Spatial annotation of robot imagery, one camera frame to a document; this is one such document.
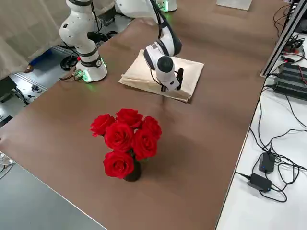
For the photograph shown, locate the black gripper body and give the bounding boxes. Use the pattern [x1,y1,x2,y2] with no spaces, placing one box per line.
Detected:
[177,68,185,91]

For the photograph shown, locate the beige tablecloth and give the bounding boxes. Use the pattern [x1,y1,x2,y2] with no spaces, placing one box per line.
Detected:
[118,49,205,104]

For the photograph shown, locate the red rose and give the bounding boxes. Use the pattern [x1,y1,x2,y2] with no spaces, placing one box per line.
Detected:
[90,114,116,138]
[131,129,159,161]
[104,122,134,154]
[141,115,163,141]
[103,150,135,180]
[116,108,144,127]

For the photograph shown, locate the dark brown vase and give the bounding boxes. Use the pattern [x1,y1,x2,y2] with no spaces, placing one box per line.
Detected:
[123,157,142,183]

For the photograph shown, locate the translucent plastic bin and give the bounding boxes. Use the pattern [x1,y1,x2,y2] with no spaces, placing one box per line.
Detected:
[215,0,253,11]

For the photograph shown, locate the black ribbed power box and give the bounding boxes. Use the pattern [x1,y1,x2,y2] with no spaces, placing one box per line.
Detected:
[272,73,307,99]
[279,62,307,85]

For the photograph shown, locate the black power adapter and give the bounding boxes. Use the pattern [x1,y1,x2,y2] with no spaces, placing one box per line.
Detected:
[247,172,273,193]
[258,151,275,173]

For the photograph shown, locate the blue crate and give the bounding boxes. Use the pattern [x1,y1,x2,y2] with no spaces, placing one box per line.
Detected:
[28,47,53,67]

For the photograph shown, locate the beige curtain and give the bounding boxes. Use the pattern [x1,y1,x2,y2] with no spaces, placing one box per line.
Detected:
[0,0,116,80]

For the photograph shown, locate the black floor box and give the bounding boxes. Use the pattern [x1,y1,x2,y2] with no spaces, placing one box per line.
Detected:
[0,76,15,103]

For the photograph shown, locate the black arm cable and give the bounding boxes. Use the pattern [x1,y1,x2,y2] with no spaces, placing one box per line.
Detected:
[150,68,164,88]

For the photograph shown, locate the coiled black cable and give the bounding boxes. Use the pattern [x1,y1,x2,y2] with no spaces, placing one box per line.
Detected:
[59,55,81,72]

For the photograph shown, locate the aluminium camera post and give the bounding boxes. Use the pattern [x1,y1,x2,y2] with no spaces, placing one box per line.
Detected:
[260,0,307,78]

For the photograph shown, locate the tangled black red wires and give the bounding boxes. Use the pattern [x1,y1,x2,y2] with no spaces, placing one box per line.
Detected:
[280,33,307,63]

